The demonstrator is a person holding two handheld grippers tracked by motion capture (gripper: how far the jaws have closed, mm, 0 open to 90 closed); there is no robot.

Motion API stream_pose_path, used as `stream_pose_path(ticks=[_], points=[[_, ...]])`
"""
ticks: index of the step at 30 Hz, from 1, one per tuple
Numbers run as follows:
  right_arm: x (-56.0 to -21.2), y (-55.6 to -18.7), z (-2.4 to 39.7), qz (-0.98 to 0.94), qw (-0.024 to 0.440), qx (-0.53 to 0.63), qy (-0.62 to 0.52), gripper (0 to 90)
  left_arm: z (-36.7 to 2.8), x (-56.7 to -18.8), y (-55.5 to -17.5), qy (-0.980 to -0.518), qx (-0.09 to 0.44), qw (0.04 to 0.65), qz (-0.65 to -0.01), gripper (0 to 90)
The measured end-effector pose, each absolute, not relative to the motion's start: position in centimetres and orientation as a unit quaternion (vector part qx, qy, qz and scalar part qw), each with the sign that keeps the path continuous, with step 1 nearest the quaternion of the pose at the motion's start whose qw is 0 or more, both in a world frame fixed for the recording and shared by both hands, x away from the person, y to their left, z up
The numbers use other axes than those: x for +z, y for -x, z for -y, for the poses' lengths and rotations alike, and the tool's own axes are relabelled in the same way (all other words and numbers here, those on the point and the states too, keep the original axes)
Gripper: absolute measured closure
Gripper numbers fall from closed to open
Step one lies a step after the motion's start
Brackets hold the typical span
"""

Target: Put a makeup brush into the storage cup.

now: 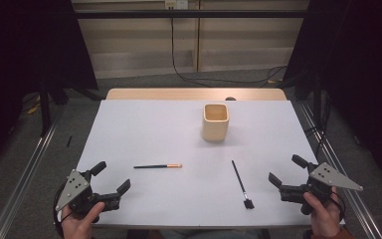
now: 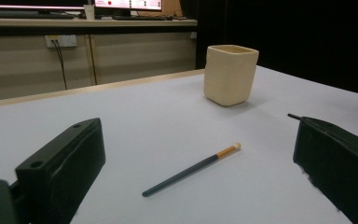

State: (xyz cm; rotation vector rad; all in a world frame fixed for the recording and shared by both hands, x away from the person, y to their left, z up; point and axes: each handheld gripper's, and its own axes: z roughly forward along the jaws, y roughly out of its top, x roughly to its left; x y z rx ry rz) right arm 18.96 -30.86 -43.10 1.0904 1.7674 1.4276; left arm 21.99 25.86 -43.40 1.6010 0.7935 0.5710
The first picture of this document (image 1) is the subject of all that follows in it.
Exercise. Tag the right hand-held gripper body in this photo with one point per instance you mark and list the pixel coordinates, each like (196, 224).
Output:
(325, 181)

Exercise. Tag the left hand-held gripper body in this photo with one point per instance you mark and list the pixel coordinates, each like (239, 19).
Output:
(79, 195)

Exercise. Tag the black makeup brush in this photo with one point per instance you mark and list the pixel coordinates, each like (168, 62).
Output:
(240, 182)

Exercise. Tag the beige square cup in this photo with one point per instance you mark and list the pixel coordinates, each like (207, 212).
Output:
(215, 131)

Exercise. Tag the person's left hand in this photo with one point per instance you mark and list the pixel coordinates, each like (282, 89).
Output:
(78, 227)

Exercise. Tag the person's right hand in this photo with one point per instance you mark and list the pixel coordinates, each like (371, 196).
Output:
(326, 217)

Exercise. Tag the small black stick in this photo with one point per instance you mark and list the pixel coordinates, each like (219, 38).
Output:
(69, 141)

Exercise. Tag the white table mat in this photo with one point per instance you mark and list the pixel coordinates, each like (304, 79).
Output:
(179, 139)

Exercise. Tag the black metal stand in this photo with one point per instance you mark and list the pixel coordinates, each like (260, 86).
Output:
(44, 106)

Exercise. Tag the yellow tape strip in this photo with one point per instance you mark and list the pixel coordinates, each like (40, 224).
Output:
(33, 109)

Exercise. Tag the black curtain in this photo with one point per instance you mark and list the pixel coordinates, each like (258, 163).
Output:
(20, 49)
(361, 66)

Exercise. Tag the black horizontal bar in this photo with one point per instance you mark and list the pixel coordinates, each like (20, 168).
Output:
(192, 14)

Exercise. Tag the aluminium floor rail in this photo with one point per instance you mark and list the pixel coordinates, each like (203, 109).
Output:
(23, 179)
(351, 195)

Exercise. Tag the white wall socket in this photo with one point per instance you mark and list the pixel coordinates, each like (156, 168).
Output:
(176, 4)

